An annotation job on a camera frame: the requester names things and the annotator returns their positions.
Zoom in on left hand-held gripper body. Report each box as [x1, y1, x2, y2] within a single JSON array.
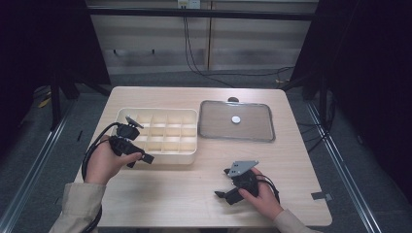
[[109, 116, 145, 157]]

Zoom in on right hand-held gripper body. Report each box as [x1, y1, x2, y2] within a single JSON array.
[[226, 159, 260, 206]]

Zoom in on white divided storage box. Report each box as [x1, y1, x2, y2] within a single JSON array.
[[111, 107, 199, 165]]

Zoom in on person's right hand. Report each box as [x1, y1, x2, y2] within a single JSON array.
[[237, 167, 285, 221]]

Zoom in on person's left hand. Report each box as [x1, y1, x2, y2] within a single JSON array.
[[85, 135, 144, 186]]

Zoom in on clear grey lid white knob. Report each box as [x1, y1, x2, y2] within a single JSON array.
[[197, 99, 277, 143]]

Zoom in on grey tape strip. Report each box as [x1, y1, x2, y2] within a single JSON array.
[[310, 191, 334, 201]]

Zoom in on black metal stand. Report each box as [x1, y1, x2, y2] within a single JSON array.
[[280, 74, 331, 124], [48, 74, 113, 132]]

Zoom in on dark curtain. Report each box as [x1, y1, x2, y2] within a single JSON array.
[[0, 0, 111, 153], [290, 0, 412, 202]]

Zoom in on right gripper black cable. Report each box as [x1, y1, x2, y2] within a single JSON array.
[[257, 174, 282, 204]]

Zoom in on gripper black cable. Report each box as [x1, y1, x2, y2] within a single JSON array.
[[257, 174, 282, 204], [81, 121, 123, 233]]

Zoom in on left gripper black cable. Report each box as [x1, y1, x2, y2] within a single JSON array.
[[81, 121, 123, 233]]

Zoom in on black floor cable bundle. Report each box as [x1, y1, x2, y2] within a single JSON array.
[[297, 119, 328, 153]]

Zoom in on metal floor rail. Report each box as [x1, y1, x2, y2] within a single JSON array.
[[305, 101, 383, 233], [0, 96, 77, 233]]

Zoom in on black hanging wall cable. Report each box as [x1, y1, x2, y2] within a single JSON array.
[[183, 17, 236, 88]]

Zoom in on black horizontal frame bar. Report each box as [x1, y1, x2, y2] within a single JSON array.
[[86, 7, 320, 22]]

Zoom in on white wall socket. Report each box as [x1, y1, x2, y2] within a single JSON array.
[[177, 0, 202, 10]]

